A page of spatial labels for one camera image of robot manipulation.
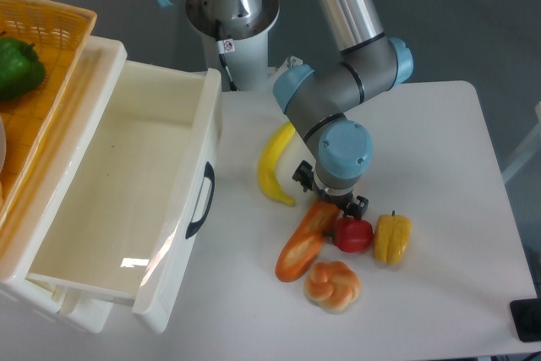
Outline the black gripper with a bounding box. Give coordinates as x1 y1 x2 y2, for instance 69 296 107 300
292 160 369 220

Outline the long orange baguette bread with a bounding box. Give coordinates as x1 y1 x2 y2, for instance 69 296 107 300
275 200 340 282

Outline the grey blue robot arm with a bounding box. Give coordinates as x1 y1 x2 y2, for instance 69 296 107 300
156 0 413 219

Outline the round braided bread roll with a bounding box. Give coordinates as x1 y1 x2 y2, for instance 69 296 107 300
303 261 362 314

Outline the red bell pepper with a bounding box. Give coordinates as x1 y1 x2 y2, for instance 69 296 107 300
323 216 374 254

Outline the yellow banana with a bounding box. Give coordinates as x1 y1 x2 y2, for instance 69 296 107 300
257 122 296 206

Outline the yellow bell pepper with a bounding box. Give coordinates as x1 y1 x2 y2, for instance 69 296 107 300
374 211 413 265

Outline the white plastic drawer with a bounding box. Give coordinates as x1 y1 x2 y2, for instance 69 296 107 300
29 62 222 333

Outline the black device at table edge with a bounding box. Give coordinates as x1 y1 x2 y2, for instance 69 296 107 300
510 298 540 342

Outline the white drawer cabinet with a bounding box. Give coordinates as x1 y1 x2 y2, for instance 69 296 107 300
1 36 127 333

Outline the orange wicker basket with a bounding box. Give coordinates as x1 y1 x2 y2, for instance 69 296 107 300
1 0 96 222

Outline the green bell pepper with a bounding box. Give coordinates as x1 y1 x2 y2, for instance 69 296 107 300
1 36 46 101

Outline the white plate in basket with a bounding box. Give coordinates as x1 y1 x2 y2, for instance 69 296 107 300
0 118 7 172

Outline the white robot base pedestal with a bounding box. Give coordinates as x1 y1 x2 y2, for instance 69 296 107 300
186 0 303 92

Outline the black cable on pedestal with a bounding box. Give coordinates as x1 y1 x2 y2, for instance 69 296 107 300
214 18 240 93

